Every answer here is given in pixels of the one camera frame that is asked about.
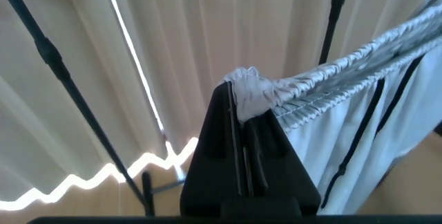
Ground black clothes rack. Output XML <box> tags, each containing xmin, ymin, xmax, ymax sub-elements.
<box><xmin>0</xmin><ymin>0</ymin><xmax>349</xmax><ymax>217</ymax></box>

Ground beige curtain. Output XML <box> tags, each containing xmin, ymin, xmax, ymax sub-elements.
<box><xmin>0</xmin><ymin>0</ymin><xmax>439</xmax><ymax>212</ymax></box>

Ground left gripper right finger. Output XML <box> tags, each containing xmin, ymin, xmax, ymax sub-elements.
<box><xmin>244</xmin><ymin>109</ymin><xmax>322</xmax><ymax>217</ymax></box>

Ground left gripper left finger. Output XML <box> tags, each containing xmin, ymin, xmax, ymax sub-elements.
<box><xmin>179</xmin><ymin>80</ymin><xmax>248</xmax><ymax>217</ymax></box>

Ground pale grey shorts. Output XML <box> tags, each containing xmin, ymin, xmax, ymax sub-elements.
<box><xmin>220</xmin><ymin>0</ymin><xmax>442</xmax><ymax>216</ymax></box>

